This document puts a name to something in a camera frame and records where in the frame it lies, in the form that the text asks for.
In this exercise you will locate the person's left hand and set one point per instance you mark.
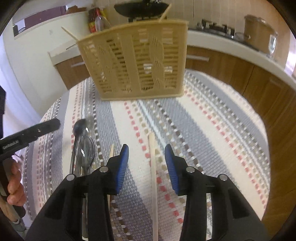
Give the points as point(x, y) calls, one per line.
point(17, 195)

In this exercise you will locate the brown rice cooker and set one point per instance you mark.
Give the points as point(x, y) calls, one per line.
point(260, 35)

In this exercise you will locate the black wok with lid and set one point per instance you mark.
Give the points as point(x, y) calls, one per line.
point(137, 9)

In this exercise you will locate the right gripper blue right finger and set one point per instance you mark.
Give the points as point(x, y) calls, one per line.
point(171, 164)

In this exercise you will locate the wooden base cabinets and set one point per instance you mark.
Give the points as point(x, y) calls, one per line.
point(274, 101)

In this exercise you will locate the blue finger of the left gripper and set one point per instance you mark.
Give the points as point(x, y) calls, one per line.
point(34, 132)

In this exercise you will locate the striped woven table mat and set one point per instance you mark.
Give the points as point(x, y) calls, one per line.
point(211, 126)

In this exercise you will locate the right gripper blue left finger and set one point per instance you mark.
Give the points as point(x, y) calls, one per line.
point(121, 165)

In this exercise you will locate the black gas stove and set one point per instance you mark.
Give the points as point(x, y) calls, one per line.
point(223, 31)

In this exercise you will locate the beige plastic utensil basket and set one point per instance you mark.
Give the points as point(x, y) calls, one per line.
point(138, 60)

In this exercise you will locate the black round spoon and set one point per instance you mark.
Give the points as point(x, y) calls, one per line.
point(78, 129)

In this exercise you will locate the red sauce bottle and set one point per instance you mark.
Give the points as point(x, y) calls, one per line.
point(92, 14)

